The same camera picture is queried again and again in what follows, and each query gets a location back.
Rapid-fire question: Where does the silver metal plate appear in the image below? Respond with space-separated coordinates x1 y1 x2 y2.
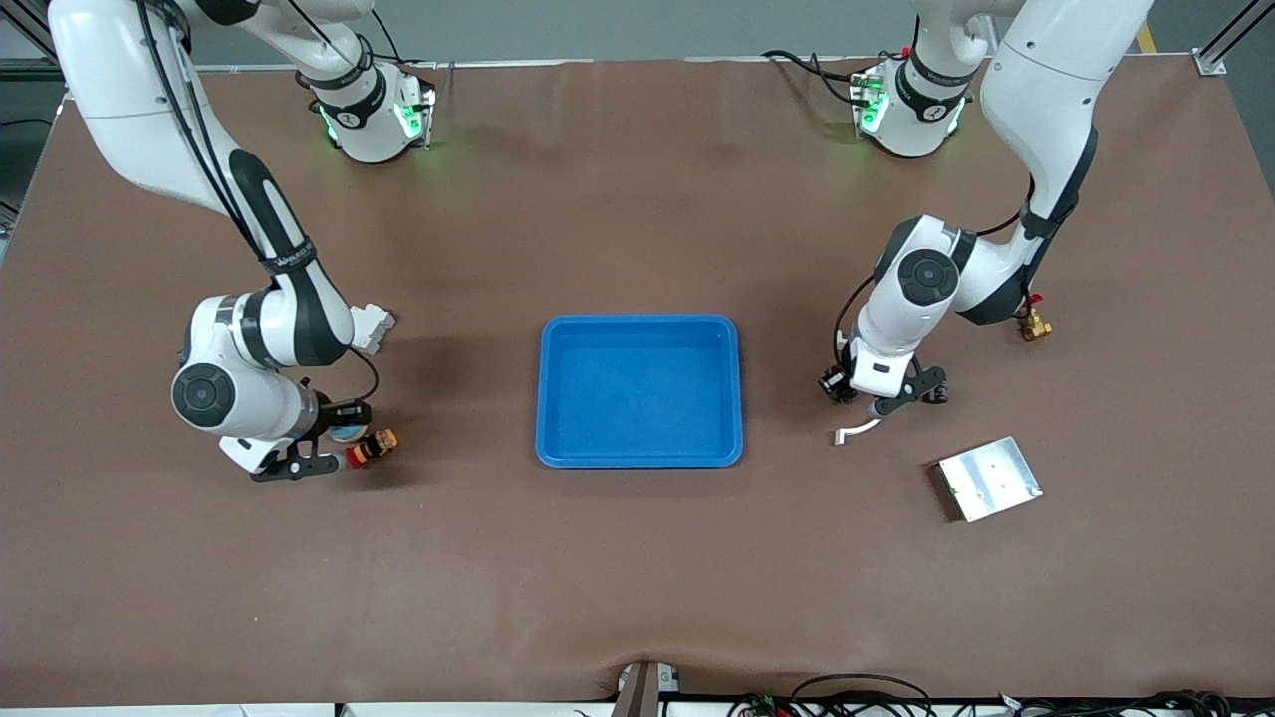
936 436 1044 523

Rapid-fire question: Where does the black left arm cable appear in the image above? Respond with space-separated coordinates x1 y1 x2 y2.
833 174 1037 371

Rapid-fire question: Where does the black cable bundle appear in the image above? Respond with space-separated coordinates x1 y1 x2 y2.
996 690 1275 717

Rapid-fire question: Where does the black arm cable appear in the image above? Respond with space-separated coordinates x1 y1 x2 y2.
833 174 1037 371
134 0 382 404

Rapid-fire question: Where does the aluminium frame profile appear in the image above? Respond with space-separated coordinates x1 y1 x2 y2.
0 0 63 83
1195 0 1275 77

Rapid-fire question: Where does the red and orange emergency button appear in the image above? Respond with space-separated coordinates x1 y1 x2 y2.
345 428 400 470

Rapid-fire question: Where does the grey metal table bracket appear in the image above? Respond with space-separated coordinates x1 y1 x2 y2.
613 660 683 717

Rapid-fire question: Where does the blue plastic tray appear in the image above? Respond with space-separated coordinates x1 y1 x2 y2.
535 315 745 470

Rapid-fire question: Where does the black cable loop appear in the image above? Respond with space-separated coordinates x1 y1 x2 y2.
732 674 937 717

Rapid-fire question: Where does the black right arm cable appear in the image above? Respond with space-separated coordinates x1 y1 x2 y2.
134 0 382 404

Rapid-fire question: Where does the white circuit breaker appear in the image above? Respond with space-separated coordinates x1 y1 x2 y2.
349 304 397 356

